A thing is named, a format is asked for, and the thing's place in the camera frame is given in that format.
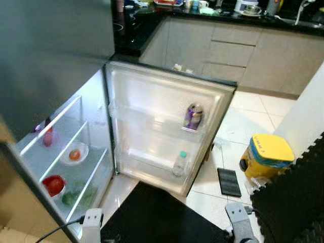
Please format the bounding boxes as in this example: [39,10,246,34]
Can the grey kitchen cabinets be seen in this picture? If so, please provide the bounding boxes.
[139,17,324,99]

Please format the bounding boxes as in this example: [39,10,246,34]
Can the yellow container with blue band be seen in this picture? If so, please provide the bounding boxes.
[239,134,295,180]

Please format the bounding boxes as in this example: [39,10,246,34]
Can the black flat tablet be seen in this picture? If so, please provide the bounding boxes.
[217,168,242,198]

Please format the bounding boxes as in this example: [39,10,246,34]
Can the pink drink bottle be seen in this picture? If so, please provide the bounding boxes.
[43,127,54,148]

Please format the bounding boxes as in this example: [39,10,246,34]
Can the grey thermos bottle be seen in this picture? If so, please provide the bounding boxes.
[266,0,281,16]

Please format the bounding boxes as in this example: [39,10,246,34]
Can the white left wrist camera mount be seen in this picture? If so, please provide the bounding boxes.
[81,208,104,243]

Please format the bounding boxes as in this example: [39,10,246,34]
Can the white faucet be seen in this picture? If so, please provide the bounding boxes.
[295,0,318,26]

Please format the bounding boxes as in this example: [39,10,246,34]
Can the black floor mat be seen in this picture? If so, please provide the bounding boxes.
[100,181,231,243]

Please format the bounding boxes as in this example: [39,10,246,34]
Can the green vegetables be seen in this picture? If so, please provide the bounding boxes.
[62,186,98,208]

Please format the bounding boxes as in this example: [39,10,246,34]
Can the white mug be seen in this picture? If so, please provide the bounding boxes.
[185,0,209,12]

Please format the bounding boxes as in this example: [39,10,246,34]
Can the grey fridge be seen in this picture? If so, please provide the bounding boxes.
[0,0,118,243]

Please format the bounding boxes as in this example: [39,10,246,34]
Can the fridge door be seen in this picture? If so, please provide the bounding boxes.
[104,61,236,198]

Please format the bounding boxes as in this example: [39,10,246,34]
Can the black kitchen countertop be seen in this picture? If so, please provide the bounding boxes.
[112,0,324,57]

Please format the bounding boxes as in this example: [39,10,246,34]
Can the glass fridge shelf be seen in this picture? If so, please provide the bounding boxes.
[15,95,84,151]
[20,121,89,182]
[39,146,109,222]

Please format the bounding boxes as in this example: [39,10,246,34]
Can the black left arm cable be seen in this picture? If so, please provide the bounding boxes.
[35,217,84,243]

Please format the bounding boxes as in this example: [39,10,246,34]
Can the green capped water bottle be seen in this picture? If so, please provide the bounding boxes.
[172,150,189,178]

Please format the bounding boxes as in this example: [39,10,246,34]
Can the white kettle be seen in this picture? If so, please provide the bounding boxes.
[234,0,262,17]

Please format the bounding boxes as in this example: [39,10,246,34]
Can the red tray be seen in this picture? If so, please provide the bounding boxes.
[153,0,184,7]

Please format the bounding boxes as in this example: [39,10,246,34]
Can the red bowl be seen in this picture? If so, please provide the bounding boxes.
[42,175,66,198]

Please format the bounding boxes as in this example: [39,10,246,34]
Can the white plate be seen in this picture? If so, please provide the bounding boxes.
[60,142,90,167]

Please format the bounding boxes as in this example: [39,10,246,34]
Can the black textured foam mat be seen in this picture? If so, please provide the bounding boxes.
[251,133,324,243]

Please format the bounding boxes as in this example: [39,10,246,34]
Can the purple drink can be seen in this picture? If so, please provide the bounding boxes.
[184,103,204,131]

